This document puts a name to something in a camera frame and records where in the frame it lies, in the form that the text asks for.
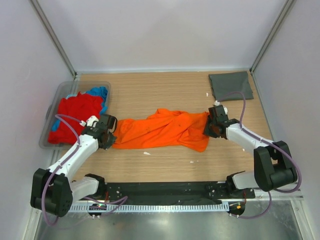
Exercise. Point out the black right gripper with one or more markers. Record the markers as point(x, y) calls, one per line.
point(206, 131)

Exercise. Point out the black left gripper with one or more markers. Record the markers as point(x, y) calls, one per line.
point(111, 141)

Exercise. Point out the orange t shirt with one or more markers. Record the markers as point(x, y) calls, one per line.
point(162, 129)

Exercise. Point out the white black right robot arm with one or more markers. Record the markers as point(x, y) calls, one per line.
point(273, 165)

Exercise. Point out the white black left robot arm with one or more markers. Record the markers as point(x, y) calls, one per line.
point(53, 189)

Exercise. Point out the red t shirt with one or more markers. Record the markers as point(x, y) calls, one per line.
point(61, 133)

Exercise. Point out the folded grey t shirt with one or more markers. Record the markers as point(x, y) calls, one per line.
point(224, 85)

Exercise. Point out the blue t shirt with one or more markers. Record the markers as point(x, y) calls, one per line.
point(83, 105)

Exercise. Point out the clear plastic bin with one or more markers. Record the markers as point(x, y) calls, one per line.
point(64, 90)

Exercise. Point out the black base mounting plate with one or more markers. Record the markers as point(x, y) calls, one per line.
point(173, 193)

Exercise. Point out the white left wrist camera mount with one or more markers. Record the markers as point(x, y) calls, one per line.
point(90, 122)

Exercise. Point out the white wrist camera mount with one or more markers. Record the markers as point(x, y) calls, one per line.
point(90, 122)
point(217, 103)

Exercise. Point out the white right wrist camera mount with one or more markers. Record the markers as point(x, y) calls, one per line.
point(217, 103)

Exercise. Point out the white slotted cable duct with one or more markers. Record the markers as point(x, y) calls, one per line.
point(90, 207)

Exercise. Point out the right aluminium frame post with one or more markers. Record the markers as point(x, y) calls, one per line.
point(280, 19)

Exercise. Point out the aluminium frame post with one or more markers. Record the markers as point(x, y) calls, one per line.
point(52, 35)
point(280, 19)

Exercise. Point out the left aluminium frame post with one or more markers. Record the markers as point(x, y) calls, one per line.
point(52, 35)

